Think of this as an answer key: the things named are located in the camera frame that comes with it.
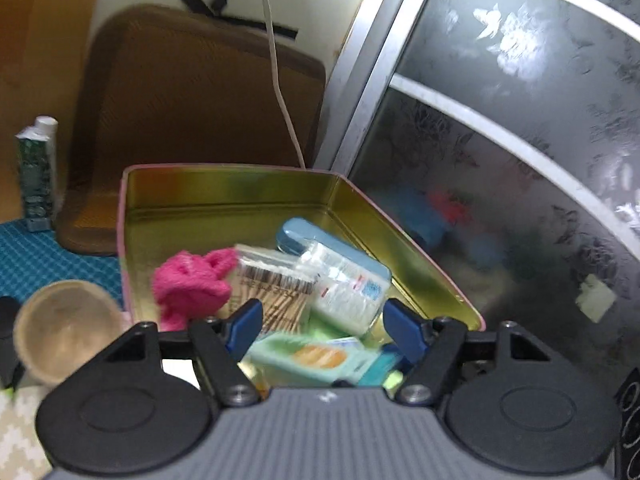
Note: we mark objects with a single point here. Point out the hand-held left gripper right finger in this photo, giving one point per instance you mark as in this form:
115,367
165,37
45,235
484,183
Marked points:
402,330

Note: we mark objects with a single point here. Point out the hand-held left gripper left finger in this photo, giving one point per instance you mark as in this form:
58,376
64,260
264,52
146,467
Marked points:
245,325

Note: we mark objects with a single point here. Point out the cotton swab packet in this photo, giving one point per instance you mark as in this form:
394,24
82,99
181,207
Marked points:
275,285

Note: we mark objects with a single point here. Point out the green wet wipe packet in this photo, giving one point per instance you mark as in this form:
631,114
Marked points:
300,355

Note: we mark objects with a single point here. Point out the pink knitted cloth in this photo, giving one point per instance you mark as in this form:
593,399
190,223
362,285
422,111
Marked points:
190,285

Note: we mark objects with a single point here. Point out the clear white tissue packet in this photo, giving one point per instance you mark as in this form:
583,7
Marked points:
345,290

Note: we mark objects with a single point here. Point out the pink gold tin box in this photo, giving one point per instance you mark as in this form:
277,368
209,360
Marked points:
225,200

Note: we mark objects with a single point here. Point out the teal small packet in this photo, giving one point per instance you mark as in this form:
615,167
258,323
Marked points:
382,367

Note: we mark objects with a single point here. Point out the light blue plastic case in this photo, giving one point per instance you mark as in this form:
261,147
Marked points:
295,232

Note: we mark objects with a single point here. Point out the beige cup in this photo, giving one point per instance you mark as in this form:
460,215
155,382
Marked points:
65,330

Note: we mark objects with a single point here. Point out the blue woven mat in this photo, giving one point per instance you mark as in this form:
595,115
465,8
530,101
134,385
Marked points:
50,260

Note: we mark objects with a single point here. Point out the brown seat cushion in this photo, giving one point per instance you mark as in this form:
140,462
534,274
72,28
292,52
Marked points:
190,100

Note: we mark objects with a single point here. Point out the black object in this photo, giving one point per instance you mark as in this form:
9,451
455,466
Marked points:
7,340

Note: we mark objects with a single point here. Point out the frosted glass sliding door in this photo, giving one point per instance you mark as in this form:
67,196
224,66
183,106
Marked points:
500,110

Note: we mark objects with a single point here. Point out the white green patterned mat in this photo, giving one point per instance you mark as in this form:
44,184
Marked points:
20,435

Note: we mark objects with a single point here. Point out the green white carton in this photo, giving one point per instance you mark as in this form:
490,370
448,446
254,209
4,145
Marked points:
36,175

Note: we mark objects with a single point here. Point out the black tape strips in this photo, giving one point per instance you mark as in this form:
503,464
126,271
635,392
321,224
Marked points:
250,24

